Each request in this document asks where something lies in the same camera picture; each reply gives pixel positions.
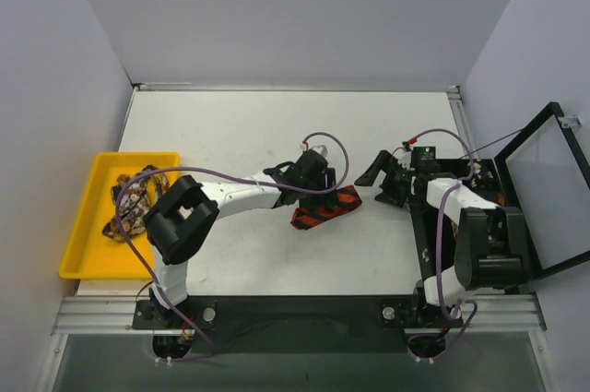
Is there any orange navy striped tie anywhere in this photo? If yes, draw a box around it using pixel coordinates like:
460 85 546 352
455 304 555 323
290 185 362 231

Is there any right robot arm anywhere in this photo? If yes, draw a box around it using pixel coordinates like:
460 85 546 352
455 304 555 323
355 147 533 327

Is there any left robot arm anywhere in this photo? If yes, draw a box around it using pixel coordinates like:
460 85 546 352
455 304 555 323
144 145 331 329

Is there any black tie storage box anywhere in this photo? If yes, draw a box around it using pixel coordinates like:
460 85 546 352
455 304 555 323
409 159 533 295

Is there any black framed glass box lid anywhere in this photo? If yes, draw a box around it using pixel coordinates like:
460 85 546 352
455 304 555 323
494 101 589 279

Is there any brown floral tie in tray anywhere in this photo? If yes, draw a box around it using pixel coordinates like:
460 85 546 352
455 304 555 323
101 165 171 243

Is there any yellow plastic tray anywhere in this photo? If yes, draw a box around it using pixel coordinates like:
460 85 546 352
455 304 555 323
59 151 181 280

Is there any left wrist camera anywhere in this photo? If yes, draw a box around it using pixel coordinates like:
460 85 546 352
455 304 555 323
309 145 328 158

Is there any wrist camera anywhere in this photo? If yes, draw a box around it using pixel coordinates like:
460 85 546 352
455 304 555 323
399 146 440 174
309 145 328 158

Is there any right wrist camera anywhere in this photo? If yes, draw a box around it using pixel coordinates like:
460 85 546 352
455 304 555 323
399 146 440 174

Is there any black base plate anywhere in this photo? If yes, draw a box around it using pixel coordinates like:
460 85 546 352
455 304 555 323
132 294 463 357

